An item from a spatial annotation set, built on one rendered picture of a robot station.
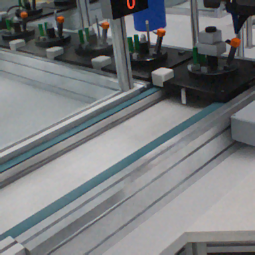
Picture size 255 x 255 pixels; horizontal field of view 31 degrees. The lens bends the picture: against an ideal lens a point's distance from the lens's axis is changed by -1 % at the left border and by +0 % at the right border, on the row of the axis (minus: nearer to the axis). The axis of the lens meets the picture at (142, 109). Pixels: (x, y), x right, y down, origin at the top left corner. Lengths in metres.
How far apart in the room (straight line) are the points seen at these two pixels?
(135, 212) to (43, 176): 0.23
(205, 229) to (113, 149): 0.29
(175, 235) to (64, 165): 0.30
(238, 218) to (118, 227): 0.22
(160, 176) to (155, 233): 0.11
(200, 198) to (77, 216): 0.28
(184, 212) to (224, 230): 0.09
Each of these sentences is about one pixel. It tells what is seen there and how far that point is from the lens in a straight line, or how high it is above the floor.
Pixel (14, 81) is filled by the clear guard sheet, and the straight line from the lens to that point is 1.01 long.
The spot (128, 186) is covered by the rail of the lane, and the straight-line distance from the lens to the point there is 0.82.
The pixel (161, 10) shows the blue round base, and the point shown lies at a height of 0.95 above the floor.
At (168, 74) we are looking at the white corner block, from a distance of 1.23.
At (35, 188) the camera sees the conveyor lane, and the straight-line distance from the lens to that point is 0.95.
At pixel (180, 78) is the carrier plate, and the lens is 1.23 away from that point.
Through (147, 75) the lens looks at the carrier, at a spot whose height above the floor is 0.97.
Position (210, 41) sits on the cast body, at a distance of 1.20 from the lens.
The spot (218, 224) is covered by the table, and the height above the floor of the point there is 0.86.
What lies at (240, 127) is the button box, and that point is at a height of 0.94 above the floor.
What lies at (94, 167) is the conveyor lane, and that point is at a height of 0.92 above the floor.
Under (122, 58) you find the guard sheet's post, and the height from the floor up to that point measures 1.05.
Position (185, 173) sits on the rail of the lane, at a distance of 0.94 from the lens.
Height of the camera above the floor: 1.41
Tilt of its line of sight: 24 degrees down
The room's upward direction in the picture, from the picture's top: 7 degrees counter-clockwise
